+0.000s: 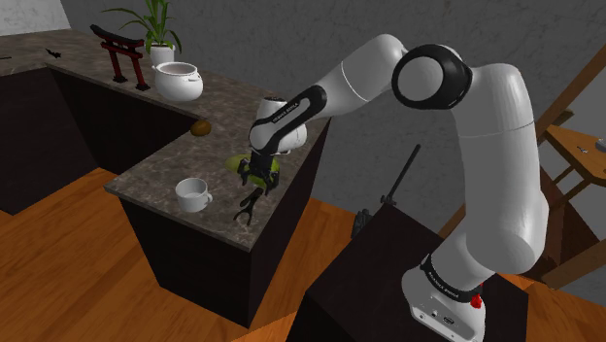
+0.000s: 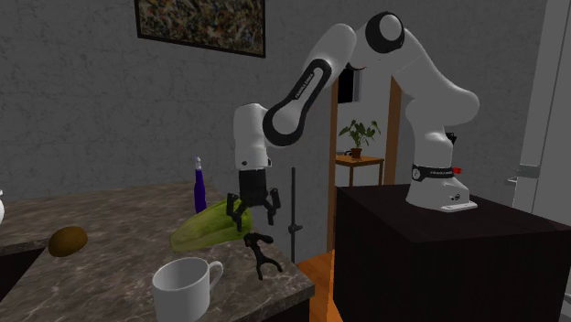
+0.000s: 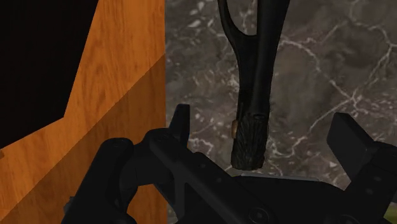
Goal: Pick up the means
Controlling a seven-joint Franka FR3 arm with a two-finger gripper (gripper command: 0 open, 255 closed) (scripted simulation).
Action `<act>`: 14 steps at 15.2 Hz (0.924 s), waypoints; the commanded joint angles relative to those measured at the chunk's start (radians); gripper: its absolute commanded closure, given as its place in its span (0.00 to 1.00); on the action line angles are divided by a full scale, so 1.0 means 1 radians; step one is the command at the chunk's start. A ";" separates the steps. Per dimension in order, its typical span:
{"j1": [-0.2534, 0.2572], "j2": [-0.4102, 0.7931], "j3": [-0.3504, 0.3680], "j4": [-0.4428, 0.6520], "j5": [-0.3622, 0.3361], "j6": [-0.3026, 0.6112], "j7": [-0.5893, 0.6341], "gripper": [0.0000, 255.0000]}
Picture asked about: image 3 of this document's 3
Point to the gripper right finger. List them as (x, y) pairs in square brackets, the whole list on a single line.
[(369, 173)]

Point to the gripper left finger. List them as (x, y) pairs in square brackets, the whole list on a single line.
[(186, 173)]

